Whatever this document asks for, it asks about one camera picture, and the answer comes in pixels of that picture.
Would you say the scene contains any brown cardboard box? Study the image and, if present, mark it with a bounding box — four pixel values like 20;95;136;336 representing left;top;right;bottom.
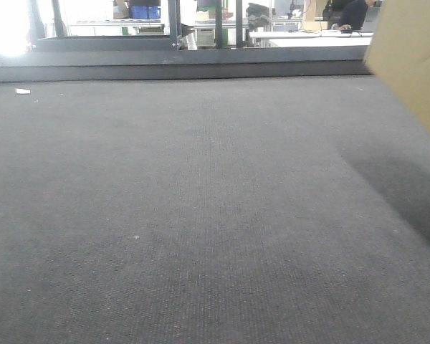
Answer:
364;0;430;133

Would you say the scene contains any dark grey conveyor belt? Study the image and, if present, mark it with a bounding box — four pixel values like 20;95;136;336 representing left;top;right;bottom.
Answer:
0;77;430;343

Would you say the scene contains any black office chair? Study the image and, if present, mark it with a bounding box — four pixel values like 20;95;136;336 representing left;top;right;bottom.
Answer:
246;3;269;31

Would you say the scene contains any white work table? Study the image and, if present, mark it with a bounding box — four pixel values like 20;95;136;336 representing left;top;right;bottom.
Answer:
249;30;374;48

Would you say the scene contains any blue plastic crate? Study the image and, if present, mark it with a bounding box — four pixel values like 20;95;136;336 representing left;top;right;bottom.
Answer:
129;5;161;19

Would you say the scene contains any person in black shirt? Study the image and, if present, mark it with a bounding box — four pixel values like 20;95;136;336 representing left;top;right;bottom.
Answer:
333;0;376;31

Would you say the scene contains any white paper scrap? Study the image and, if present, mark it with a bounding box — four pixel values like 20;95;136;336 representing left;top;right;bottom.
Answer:
15;88;31;95

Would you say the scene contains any black metal shelf frame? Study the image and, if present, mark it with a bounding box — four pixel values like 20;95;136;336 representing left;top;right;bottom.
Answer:
24;1;248;52

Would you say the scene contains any black conveyor end frame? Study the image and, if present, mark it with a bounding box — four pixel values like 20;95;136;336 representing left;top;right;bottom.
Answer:
0;46;371;83

